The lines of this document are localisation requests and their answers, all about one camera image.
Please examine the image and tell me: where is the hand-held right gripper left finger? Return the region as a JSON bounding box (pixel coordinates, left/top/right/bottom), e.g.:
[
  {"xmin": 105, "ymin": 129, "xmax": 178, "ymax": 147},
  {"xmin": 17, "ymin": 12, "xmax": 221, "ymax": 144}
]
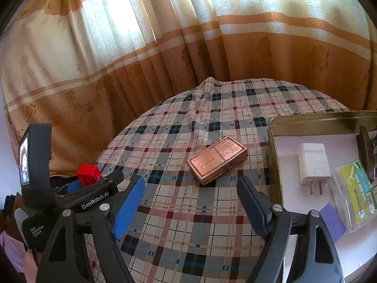
[{"xmin": 38, "ymin": 177, "xmax": 146, "ymax": 283}]

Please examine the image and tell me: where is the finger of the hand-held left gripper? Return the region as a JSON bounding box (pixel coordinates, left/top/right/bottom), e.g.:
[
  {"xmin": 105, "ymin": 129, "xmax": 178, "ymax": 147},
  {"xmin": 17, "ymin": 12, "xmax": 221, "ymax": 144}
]
[{"xmin": 57, "ymin": 181, "xmax": 83, "ymax": 198}]

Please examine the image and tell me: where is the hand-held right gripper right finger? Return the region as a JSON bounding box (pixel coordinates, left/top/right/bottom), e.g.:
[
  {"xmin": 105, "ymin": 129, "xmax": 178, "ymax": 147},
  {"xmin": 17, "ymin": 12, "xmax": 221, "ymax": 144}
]
[{"xmin": 236, "ymin": 176, "xmax": 345, "ymax": 283}]

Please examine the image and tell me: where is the red plastic box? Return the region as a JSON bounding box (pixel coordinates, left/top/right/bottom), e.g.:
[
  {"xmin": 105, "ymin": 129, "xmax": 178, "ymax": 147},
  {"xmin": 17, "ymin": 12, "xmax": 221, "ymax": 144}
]
[{"xmin": 77, "ymin": 164, "xmax": 102, "ymax": 187}]

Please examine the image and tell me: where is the gold metal tin box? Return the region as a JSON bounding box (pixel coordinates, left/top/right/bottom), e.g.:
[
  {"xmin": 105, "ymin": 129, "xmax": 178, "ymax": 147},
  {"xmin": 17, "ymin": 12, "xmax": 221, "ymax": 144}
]
[{"xmin": 266, "ymin": 110, "xmax": 377, "ymax": 283}]

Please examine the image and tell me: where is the copper metal box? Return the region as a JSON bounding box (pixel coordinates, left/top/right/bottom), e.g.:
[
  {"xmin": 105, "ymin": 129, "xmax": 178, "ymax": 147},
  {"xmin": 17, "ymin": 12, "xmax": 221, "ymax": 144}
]
[{"xmin": 186, "ymin": 136, "xmax": 248, "ymax": 186}]

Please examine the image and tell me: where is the white charger plug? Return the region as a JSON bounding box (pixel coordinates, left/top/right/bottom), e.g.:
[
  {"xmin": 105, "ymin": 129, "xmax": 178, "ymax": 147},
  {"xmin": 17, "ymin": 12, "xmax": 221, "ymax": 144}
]
[{"xmin": 297, "ymin": 143, "xmax": 331, "ymax": 196}]

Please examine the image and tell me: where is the purple block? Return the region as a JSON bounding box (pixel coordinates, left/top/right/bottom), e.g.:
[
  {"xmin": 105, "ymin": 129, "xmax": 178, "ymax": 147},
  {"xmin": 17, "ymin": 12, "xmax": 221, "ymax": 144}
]
[{"xmin": 320, "ymin": 203, "xmax": 346, "ymax": 239}]

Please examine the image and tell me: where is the clear case with green label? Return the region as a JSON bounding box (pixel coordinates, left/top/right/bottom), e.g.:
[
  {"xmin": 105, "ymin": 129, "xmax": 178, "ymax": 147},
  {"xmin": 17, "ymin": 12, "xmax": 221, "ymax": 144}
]
[{"xmin": 330, "ymin": 159, "xmax": 377, "ymax": 233}]

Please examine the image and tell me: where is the white paper liner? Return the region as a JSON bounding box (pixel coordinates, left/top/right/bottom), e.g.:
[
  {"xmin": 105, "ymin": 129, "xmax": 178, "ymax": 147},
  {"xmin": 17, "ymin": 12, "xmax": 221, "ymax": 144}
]
[{"xmin": 272, "ymin": 133, "xmax": 377, "ymax": 278}]

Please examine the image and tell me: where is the pink cloth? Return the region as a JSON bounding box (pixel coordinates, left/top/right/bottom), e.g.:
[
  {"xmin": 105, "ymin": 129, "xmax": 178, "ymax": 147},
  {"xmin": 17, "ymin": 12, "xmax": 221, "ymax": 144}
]
[{"xmin": 0, "ymin": 230, "xmax": 40, "ymax": 283}]

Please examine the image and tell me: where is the cream and orange curtain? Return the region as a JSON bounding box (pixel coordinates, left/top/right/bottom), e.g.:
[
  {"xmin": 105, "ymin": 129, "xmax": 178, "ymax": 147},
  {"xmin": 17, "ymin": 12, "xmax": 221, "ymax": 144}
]
[{"xmin": 0, "ymin": 0, "xmax": 373, "ymax": 177}]

